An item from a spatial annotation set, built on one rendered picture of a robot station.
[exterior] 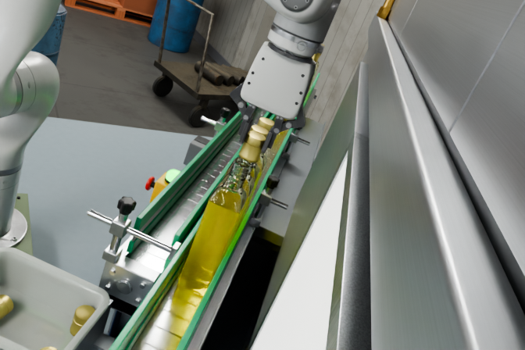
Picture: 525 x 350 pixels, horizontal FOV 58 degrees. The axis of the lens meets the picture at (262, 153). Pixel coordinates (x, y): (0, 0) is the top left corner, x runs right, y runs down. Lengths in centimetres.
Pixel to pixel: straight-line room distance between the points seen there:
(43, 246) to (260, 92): 81
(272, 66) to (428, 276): 60
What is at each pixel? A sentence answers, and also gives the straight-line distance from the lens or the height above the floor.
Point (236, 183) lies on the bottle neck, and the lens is 77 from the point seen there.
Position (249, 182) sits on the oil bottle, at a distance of 83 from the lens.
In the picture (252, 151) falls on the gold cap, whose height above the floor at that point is 132.
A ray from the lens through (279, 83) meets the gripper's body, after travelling 75.
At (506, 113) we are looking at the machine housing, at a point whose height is 160.
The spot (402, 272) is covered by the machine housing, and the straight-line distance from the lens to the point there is 21.
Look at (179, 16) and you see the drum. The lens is 606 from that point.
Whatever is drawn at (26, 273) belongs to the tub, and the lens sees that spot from 96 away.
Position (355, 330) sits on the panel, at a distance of 24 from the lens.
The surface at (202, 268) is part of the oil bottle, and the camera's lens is 85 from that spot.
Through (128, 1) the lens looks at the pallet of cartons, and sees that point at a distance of 684.
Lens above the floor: 163
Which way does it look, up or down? 23 degrees down
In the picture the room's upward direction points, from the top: 22 degrees clockwise
